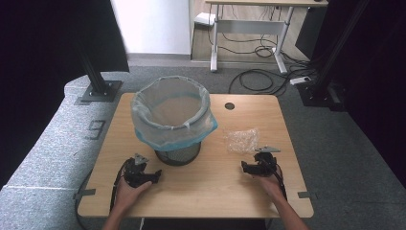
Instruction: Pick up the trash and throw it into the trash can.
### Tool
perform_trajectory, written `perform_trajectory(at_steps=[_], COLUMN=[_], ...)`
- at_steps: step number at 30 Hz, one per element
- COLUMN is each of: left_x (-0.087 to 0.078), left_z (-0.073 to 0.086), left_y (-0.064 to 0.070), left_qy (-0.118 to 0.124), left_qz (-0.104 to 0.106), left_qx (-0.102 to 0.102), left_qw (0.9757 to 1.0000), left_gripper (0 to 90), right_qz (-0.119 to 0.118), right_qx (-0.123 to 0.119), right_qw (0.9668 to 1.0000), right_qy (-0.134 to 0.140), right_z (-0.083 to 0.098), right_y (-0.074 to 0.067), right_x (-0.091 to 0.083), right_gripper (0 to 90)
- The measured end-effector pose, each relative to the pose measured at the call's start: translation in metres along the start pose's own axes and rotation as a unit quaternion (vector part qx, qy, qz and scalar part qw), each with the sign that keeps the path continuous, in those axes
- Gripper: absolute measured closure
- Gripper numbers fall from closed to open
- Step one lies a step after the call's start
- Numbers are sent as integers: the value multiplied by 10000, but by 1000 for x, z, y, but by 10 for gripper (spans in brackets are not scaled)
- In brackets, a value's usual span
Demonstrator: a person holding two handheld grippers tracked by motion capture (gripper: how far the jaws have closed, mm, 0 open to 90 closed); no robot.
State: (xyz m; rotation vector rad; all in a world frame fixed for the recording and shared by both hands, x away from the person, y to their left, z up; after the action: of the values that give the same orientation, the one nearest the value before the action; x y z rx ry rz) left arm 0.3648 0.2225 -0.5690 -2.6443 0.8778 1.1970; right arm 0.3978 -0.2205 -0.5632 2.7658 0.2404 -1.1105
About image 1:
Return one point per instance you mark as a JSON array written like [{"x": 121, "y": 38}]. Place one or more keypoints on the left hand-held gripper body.
[{"x": 135, "y": 174}]

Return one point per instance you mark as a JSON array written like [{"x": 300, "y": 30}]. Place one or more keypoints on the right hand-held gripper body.
[{"x": 265, "y": 163}]

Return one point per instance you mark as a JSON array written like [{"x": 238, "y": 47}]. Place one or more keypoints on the clear plastic wrap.
[{"x": 241, "y": 141}]

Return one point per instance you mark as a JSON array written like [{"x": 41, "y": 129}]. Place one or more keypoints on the black mesh trash bin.
[{"x": 178, "y": 156}]

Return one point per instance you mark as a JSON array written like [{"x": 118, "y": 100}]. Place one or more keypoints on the translucent blue bin liner bag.
[{"x": 172, "y": 127}]

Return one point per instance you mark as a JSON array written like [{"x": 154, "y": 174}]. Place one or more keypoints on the person's left hand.
[{"x": 127, "y": 195}]

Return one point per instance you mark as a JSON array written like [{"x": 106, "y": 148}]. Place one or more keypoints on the person's right hand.
[{"x": 271, "y": 185}]

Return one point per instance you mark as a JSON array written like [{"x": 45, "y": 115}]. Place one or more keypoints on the grey tape strip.
[
  {"x": 84, "y": 193},
  {"x": 307, "y": 195}
]

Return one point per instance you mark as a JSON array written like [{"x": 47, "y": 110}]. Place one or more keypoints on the dark round table grommet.
[{"x": 229, "y": 106}]

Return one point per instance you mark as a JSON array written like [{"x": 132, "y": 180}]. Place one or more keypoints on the white power strip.
[{"x": 300, "y": 80}]

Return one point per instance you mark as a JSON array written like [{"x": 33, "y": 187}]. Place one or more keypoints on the black metal stand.
[
  {"x": 325, "y": 70},
  {"x": 97, "y": 80}
]

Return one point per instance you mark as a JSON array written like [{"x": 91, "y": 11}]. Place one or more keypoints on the white desk with metal legs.
[{"x": 252, "y": 27}]

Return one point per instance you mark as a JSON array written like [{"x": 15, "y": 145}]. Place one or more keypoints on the black computer tower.
[{"x": 311, "y": 32}]

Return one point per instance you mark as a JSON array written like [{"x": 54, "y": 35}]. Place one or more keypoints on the dark curtain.
[
  {"x": 38, "y": 64},
  {"x": 379, "y": 80}
]

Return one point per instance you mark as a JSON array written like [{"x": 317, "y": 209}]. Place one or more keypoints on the white box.
[{"x": 204, "y": 18}]

